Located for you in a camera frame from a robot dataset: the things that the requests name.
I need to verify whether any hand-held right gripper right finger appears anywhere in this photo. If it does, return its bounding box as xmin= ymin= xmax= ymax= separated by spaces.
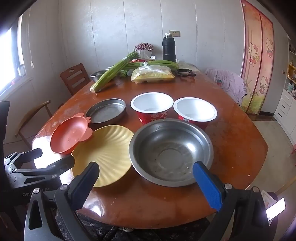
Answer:
xmin=192 ymin=161 xmax=275 ymax=241

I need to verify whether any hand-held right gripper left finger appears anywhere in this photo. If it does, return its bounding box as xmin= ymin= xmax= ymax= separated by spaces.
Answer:
xmin=24 ymin=162 xmax=100 ymax=241

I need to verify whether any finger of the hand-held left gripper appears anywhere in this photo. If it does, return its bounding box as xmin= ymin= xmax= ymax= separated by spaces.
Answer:
xmin=4 ymin=148 xmax=43 ymax=171
xmin=9 ymin=156 xmax=76 ymax=178

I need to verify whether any yellow scalloped plate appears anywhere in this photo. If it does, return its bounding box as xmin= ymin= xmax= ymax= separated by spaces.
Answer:
xmin=71 ymin=125 xmax=135 ymax=188

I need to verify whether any large steel bowl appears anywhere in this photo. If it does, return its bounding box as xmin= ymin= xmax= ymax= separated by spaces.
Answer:
xmin=129 ymin=118 xmax=214 ymax=187

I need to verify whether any shallow round metal pan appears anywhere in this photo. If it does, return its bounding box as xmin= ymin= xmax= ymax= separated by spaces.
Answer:
xmin=85 ymin=98 xmax=127 ymax=126

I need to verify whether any red paper bowl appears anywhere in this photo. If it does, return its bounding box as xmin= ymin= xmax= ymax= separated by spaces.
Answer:
xmin=130 ymin=92 xmax=174 ymax=127
xmin=173 ymin=98 xmax=218 ymax=130

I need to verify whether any light wooden armchair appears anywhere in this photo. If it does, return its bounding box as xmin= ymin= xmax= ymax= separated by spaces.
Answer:
xmin=15 ymin=100 xmax=64 ymax=149

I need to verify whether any white printed paper box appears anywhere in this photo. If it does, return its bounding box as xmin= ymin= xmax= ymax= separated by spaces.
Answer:
xmin=261 ymin=189 xmax=287 ymax=222

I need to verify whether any brown wooden slat chair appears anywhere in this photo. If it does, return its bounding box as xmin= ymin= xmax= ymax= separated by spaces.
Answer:
xmin=60 ymin=63 xmax=91 ymax=96

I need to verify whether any window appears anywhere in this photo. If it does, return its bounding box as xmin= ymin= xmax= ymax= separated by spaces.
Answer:
xmin=0 ymin=17 xmax=25 ymax=93

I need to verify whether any small steel basin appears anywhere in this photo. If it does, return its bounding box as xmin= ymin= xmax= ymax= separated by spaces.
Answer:
xmin=90 ymin=69 xmax=111 ymax=82

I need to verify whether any pink cloth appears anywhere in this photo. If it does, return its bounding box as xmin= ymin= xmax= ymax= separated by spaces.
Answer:
xmin=205 ymin=68 xmax=248 ymax=107

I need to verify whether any celery bunch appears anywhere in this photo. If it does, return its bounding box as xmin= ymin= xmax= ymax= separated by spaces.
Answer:
xmin=90 ymin=51 xmax=139 ymax=93

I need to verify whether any white storage cabinet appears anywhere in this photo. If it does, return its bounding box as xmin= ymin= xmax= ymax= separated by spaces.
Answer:
xmin=273 ymin=35 xmax=296 ymax=144

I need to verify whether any black vegetable peeler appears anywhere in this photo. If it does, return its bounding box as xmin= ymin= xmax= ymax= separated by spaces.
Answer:
xmin=177 ymin=69 xmax=196 ymax=78

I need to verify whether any plastic bag of yellow food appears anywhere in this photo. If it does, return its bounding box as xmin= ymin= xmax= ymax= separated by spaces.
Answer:
xmin=131 ymin=65 xmax=175 ymax=83

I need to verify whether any pink cartoon sliding door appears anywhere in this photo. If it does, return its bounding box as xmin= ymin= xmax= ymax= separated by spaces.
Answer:
xmin=240 ymin=0 xmax=274 ymax=115

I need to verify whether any green stalk vegetable bunch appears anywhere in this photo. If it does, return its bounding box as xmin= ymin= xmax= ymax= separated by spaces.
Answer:
xmin=125 ymin=60 xmax=180 ymax=71

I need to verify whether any black thermos bottle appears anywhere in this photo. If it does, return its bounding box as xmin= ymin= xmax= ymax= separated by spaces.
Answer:
xmin=162 ymin=33 xmax=176 ymax=62

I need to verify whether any dark red flower bouquet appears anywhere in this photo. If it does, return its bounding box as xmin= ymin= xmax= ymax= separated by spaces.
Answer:
xmin=134 ymin=42 xmax=156 ymax=59

